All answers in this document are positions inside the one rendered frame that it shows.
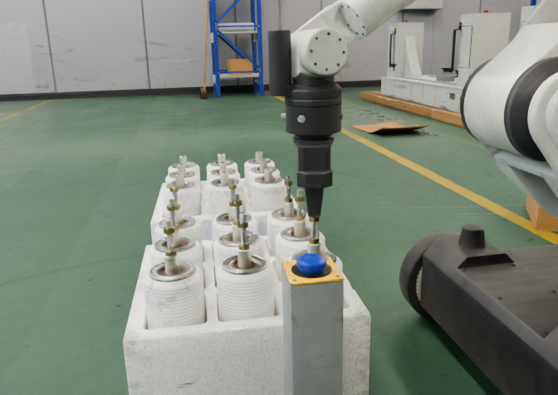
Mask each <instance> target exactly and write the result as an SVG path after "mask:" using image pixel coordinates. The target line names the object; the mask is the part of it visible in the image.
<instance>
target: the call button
mask: <svg viewBox="0 0 558 395"><path fill-rule="evenodd" d="M296 266H297V267H298V268H300V271H301V272H303V273H306V274H318V273H321V272H322V271H323V270H324V268H325V267H326V258H325V257H323V256H322V255H319V254H315V253H308V254H304V255H301V256H299V257H297V258H296Z"/></svg>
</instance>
